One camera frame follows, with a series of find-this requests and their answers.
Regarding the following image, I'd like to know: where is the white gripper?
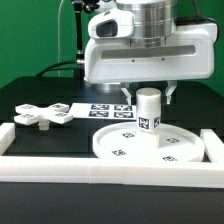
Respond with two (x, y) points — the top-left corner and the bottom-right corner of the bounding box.
(85, 31), (214, 105)

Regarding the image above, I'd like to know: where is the white round table top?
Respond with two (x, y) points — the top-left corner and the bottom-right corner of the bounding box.
(92, 122), (205, 162)

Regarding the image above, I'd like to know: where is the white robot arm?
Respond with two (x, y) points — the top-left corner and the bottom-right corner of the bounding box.
(85, 0), (218, 96)

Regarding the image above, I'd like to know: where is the white sheet with markers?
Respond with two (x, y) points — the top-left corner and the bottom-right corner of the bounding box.
(69, 103), (136, 120)

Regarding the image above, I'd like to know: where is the white cross-shaped table base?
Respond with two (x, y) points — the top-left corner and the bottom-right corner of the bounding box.
(14, 103), (73, 131)

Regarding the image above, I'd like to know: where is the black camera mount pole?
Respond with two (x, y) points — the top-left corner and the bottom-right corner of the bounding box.
(71, 0), (99, 64)

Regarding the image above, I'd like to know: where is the black cable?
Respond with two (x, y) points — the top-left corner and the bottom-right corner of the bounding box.
(35, 60), (79, 78)

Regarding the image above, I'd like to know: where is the white U-shaped frame barrier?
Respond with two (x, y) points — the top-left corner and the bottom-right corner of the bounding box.
(0, 123), (224, 189)

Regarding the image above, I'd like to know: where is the white thin cable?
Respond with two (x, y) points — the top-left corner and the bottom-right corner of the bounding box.
(57, 0), (66, 78)

